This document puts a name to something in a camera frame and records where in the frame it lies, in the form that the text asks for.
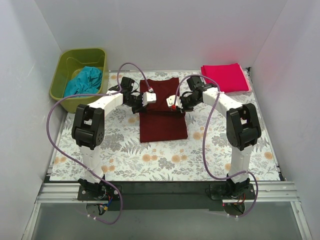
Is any dark red t shirt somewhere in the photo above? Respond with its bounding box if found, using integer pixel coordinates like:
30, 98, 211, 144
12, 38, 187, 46
139, 77, 188, 143

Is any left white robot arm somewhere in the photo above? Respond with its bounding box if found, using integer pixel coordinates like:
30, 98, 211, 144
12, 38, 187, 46
71, 77, 147, 195

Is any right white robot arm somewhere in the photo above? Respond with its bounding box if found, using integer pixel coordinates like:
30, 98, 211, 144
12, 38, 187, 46
168, 74, 262, 198

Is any folded pink t shirt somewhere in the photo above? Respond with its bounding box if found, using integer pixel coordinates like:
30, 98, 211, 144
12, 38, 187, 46
200, 62, 250, 93

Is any teal t shirt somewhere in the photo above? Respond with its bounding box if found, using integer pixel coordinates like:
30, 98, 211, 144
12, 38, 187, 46
63, 66, 103, 97

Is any olive green plastic bin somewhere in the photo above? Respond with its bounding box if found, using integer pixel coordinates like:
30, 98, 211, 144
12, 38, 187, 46
49, 48, 109, 113

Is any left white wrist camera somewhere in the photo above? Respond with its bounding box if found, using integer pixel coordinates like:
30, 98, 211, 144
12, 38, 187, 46
142, 88, 157, 107

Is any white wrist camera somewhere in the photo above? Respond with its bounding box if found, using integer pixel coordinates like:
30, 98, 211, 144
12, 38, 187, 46
166, 95, 183, 110
142, 88, 157, 107

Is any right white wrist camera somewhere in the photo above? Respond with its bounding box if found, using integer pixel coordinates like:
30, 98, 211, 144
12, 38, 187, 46
166, 95, 183, 110

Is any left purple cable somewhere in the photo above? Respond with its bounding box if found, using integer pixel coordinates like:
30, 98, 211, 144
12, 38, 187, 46
47, 62, 154, 225

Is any purple cable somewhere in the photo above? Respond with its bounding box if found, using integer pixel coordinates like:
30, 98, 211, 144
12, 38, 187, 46
175, 74, 259, 219
47, 62, 154, 225

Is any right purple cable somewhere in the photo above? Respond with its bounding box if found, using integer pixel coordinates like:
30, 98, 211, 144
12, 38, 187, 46
175, 74, 259, 219

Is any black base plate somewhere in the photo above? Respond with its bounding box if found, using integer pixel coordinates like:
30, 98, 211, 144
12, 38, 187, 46
77, 181, 256, 212

